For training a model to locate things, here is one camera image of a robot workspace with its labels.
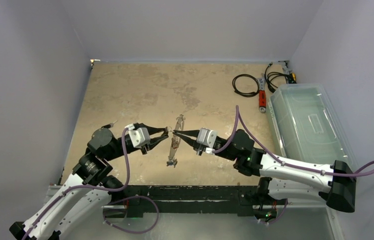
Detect silver key holder strip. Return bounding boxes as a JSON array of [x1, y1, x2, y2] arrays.
[[166, 114, 185, 167]]

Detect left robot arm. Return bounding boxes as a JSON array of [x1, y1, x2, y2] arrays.
[[10, 123, 168, 240]]

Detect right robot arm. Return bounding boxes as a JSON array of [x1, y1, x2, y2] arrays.
[[173, 128, 356, 213]]

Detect clear plastic storage bin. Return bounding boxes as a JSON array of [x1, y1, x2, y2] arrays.
[[266, 83, 359, 171]]

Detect yellow black connector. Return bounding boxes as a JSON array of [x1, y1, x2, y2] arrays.
[[289, 73, 297, 84]]

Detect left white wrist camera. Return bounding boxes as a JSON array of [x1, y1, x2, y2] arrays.
[[125, 123, 151, 149]]

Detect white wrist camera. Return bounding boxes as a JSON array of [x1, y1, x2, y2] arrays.
[[196, 128, 217, 156], [125, 123, 151, 149]]

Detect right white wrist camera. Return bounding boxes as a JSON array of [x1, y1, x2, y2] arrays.
[[196, 128, 217, 156]]

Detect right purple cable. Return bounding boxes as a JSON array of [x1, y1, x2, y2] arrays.
[[213, 105, 374, 177]]

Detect purple cable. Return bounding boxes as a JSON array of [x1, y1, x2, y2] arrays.
[[22, 127, 131, 240], [213, 105, 374, 177]]

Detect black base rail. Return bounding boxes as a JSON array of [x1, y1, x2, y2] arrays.
[[94, 184, 290, 220]]

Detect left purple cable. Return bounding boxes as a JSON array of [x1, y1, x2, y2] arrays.
[[22, 127, 131, 240]]

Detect coiled black cable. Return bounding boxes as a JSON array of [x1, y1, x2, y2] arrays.
[[232, 73, 260, 98]]

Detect orange handled tool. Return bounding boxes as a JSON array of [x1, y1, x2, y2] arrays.
[[257, 74, 266, 113]]

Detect black cable bundle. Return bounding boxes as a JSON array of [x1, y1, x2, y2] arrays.
[[264, 62, 290, 94]]

